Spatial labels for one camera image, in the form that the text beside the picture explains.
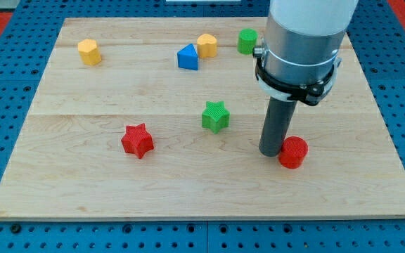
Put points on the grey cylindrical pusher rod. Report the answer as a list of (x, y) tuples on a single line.
[(276, 123)]

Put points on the yellow hexagon block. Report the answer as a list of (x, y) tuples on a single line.
[(89, 52)]

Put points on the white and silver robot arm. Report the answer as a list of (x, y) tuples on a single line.
[(297, 60)]

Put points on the green star block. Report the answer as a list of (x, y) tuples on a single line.
[(215, 116)]

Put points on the red star block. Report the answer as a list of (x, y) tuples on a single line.
[(137, 140)]

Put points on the red cylinder block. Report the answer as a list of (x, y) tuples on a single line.
[(293, 152)]

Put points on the green cylinder block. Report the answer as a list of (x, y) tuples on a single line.
[(247, 39)]

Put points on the yellow heart block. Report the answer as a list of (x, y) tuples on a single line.
[(206, 46)]

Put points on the blue triangle block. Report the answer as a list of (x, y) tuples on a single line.
[(187, 58)]

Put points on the wooden board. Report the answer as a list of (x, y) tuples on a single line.
[(68, 163)]

